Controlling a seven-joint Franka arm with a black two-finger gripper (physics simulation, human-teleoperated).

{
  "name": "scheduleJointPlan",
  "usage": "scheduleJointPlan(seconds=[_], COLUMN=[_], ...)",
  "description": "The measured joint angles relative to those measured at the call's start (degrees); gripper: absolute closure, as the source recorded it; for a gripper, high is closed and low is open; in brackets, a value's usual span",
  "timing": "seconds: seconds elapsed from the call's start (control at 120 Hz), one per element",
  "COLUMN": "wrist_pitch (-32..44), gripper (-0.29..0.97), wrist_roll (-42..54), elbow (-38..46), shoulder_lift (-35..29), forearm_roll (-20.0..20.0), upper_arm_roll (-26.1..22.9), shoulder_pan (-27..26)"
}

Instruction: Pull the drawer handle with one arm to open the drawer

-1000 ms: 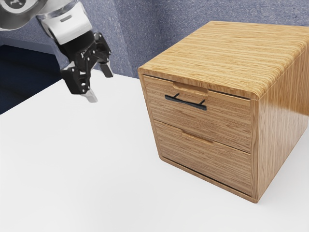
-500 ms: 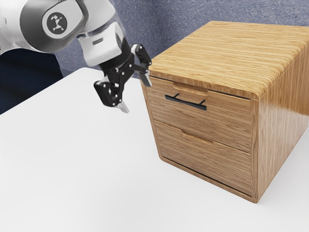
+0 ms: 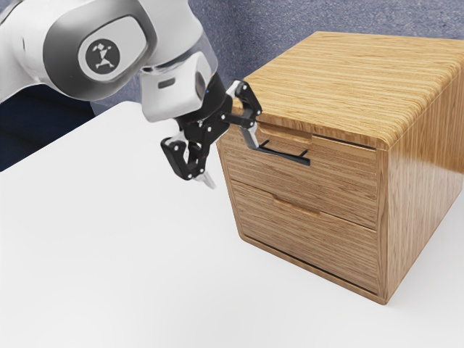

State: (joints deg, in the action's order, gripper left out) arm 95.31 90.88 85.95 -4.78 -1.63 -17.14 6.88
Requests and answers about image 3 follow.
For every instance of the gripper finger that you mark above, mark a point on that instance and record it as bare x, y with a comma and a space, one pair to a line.
250, 99
175, 159

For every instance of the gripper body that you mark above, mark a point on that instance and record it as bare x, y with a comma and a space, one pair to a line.
214, 105

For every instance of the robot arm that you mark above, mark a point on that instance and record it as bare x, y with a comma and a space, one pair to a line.
65, 40

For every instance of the wooden two-drawer cabinet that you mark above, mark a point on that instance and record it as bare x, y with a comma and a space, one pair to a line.
344, 152

